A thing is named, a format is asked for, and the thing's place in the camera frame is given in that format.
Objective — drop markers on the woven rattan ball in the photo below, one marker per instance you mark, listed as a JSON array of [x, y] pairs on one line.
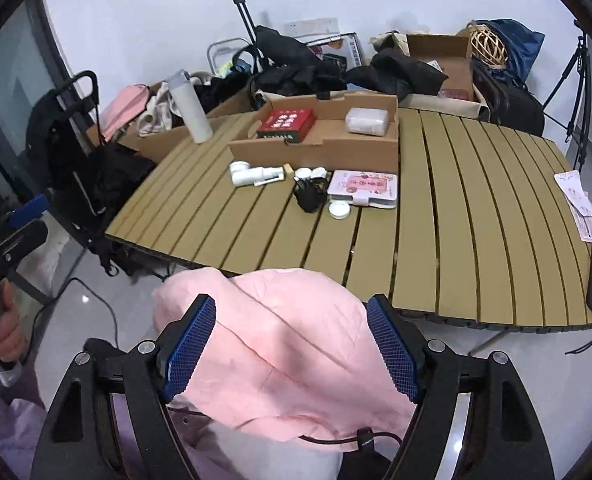
[[488, 45]]

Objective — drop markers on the beige tote bag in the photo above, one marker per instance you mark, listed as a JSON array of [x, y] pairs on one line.
[[388, 40]]

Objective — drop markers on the pink bag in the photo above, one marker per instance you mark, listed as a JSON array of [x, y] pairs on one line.
[[126, 110]]

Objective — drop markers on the white plastic pipe fitting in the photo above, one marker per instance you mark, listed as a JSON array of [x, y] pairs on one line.
[[248, 175]]

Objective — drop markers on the large cardboard box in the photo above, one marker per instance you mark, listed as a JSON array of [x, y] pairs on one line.
[[161, 145]]

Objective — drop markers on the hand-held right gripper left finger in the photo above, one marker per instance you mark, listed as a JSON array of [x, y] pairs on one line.
[[188, 350]]

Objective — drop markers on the black backpack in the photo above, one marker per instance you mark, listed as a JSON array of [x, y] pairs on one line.
[[518, 105]]

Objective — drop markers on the black folding cart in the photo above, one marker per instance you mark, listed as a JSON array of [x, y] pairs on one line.
[[51, 135]]

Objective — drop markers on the white thermos bottle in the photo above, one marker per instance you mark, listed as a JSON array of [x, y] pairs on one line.
[[192, 110]]

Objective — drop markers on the person's left forearm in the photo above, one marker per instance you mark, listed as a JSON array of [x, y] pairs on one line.
[[6, 420]]

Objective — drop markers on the blue bag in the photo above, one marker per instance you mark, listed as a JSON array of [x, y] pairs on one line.
[[523, 47]]

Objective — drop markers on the person's left hand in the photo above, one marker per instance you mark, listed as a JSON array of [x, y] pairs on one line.
[[7, 330]]

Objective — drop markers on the shallow cardboard tray box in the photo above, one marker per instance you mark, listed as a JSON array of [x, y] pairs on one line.
[[326, 152]]

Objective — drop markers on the black jacket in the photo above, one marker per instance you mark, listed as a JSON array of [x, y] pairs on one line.
[[400, 75]]

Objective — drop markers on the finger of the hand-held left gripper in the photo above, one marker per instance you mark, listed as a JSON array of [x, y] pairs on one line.
[[21, 242], [28, 212]]

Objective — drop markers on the pink cloth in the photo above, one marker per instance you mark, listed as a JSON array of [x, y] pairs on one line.
[[286, 350]]

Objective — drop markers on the pink patterned paper sheet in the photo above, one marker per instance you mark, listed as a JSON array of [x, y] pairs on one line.
[[569, 182]]

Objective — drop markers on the glass sliding door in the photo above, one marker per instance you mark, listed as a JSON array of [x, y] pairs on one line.
[[11, 85]]

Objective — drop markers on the black fabric trolley bag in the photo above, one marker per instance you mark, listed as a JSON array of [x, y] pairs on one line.
[[291, 67]]

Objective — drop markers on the black tripod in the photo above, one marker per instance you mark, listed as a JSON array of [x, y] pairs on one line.
[[578, 90]]

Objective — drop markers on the pink patterned case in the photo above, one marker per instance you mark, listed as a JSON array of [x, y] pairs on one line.
[[365, 187]]

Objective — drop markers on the pink paper slip stack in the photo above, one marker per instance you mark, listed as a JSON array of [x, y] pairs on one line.
[[588, 220]]

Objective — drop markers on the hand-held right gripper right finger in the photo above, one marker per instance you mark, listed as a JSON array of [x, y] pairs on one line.
[[393, 350]]

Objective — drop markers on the red flat box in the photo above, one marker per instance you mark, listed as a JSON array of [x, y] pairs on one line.
[[287, 122]]

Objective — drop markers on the open cardboard box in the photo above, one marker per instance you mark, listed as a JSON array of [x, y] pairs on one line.
[[438, 52]]

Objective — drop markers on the printed appliance box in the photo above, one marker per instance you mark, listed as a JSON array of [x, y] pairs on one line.
[[343, 47]]

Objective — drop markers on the black clothing pile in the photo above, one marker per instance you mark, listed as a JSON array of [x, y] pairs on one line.
[[113, 180]]

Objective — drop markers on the white wall outlets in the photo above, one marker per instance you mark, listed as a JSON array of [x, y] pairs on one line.
[[311, 26]]

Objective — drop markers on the clear plastic box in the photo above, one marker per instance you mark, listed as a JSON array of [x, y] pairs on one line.
[[369, 121]]

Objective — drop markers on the beige garment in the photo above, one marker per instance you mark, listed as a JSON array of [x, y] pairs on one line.
[[158, 110]]

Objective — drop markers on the white round lid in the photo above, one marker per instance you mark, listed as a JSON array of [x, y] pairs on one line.
[[339, 210]]

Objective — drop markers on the white metal frame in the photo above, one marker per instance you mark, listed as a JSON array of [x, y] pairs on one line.
[[218, 52]]

